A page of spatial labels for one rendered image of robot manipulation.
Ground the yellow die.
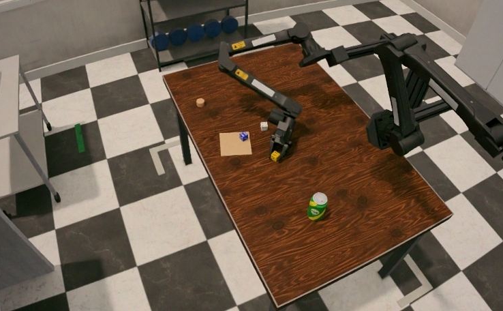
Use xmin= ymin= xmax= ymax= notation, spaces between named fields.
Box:
xmin=271 ymin=151 xmax=280 ymax=162

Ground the blue die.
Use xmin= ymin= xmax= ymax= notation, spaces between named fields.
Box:
xmin=239 ymin=132 xmax=248 ymax=141

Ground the green soda can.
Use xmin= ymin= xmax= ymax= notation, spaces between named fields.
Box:
xmin=307 ymin=193 xmax=328 ymax=221

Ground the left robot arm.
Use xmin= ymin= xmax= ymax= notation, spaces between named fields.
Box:
xmin=374 ymin=33 xmax=503 ymax=158

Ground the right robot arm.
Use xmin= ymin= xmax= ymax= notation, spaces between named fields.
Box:
xmin=218 ymin=23 xmax=326 ymax=140

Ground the tan mat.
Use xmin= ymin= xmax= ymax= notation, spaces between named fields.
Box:
xmin=219 ymin=132 xmax=252 ymax=156

